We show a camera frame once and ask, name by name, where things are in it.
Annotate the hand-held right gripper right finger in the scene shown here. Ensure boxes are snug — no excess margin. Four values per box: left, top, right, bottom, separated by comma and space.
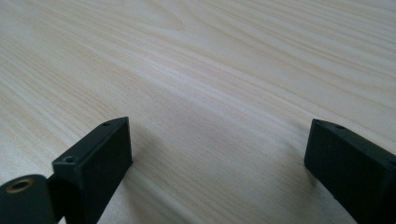
304, 119, 396, 224

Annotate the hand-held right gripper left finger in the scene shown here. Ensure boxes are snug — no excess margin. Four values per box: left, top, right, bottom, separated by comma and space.
46, 117, 133, 224

